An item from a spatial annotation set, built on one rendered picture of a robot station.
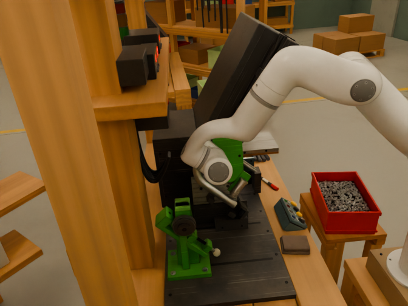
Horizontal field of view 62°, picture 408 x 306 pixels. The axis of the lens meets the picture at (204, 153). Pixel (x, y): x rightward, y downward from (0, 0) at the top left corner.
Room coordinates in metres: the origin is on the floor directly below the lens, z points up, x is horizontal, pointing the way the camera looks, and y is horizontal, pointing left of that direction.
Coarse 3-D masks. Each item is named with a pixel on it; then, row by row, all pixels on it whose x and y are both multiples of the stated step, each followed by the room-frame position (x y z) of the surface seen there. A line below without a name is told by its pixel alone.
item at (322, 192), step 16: (320, 176) 1.38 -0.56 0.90; (336, 176) 1.37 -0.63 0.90; (352, 176) 1.36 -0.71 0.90; (320, 192) 1.22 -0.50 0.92; (336, 192) 1.27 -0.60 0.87; (352, 192) 1.25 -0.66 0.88; (368, 192) 1.19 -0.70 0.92; (320, 208) 1.20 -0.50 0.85; (336, 208) 1.15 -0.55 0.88; (352, 208) 1.14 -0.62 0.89; (368, 208) 1.14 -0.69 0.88; (336, 224) 1.08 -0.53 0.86; (352, 224) 1.07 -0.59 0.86; (368, 224) 1.07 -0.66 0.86
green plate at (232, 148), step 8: (216, 144) 1.16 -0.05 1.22; (224, 144) 1.16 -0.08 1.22; (232, 144) 1.16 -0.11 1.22; (240, 144) 1.16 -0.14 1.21; (232, 152) 1.16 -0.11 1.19; (240, 152) 1.16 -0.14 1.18; (232, 160) 1.15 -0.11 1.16; (240, 160) 1.15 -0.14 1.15; (240, 168) 1.14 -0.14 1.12; (232, 176) 1.13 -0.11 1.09
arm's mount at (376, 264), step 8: (384, 248) 0.86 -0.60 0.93; (392, 248) 0.85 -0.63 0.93; (400, 248) 0.85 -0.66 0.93; (368, 256) 0.85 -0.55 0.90; (376, 256) 0.82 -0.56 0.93; (384, 256) 0.82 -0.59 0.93; (368, 264) 0.84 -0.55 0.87; (376, 264) 0.80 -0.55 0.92; (384, 264) 0.79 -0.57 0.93; (376, 272) 0.79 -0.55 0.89; (384, 272) 0.76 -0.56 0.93; (376, 280) 0.78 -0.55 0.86; (384, 280) 0.75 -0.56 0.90; (392, 280) 0.72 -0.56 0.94; (384, 288) 0.74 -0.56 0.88; (392, 288) 0.71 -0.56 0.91; (400, 288) 0.69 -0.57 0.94; (392, 296) 0.70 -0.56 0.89; (400, 296) 0.67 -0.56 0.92; (392, 304) 0.69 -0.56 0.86; (400, 304) 0.66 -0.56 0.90
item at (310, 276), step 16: (256, 160) 1.57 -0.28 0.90; (272, 176) 1.40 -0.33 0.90; (272, 192) 1.27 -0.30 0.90; (288, 192) 1.26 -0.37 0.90; (272, 208) 1.15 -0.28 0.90; (272, 224) 1.06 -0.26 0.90; (288, 256) 0.88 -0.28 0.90; (304, 256) 0.87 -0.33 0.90; (320, 256) 0.87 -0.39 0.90; (288, 272) 0.81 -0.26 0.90; (304, 272) 0.80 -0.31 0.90; (320, 272) 0.80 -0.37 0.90; (304, 288) 0.74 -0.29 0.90; (320, 288) 0.74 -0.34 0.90; (336, 288) 0.73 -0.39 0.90; (304, 304) 0.68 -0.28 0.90; (320, 304) 0.68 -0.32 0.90; (336, 304) 0.68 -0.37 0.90
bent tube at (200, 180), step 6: (198, 174) 1.10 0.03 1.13; (198, 180) 1.09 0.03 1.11; (204, 180) 1.10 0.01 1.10; (204, 186) 1.09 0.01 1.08; (210, 186) 1.09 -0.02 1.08; (210, 192) 1.09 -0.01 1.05; (216, 192) 1.08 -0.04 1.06; (222, 192) 1.09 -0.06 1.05; (222, 198) 1.07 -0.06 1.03; (228, 198) 1.08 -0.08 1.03; (228, 204) 1.07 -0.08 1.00; (234, 204) 1.07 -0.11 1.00
